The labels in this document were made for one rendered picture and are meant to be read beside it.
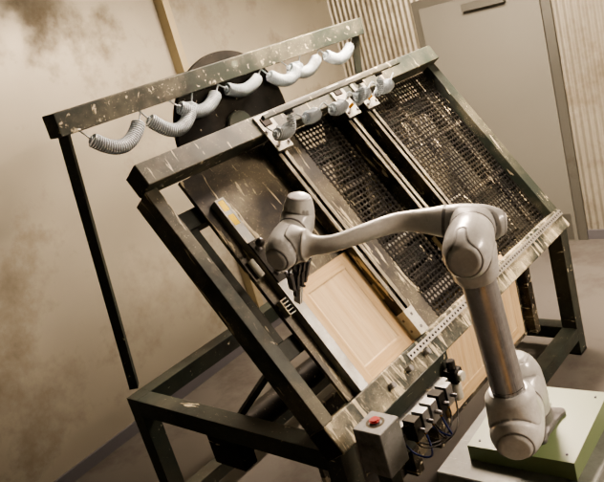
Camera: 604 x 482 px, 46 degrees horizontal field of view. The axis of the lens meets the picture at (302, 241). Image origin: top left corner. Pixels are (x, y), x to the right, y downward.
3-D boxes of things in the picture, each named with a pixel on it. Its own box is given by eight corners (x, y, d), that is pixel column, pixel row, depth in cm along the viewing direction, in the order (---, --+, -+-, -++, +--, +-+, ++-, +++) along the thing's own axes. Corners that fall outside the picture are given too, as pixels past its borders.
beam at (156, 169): (140, 200, 272) (148, 186, 265) (124, 179, 273) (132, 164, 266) (429, 69, 420) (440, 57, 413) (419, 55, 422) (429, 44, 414)
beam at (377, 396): (328, 463, 262) (343, 455, 254) (308, 436, 263) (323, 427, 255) (556, 233, 411) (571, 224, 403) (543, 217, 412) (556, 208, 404)
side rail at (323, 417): (309, 436, 264) (323, 427, 256) (136, 208, 276) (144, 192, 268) (318, 427, 268) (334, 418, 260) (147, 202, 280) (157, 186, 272)
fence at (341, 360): (355, 394, 276) (361, 391, 273) (210, 206, 287) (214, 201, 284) (363, 387, 279) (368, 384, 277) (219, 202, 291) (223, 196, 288)
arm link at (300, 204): (288, 222, 239) (275, 244, 229) (288, 183, 230) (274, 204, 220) (318, 228, 237) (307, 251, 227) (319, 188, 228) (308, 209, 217)
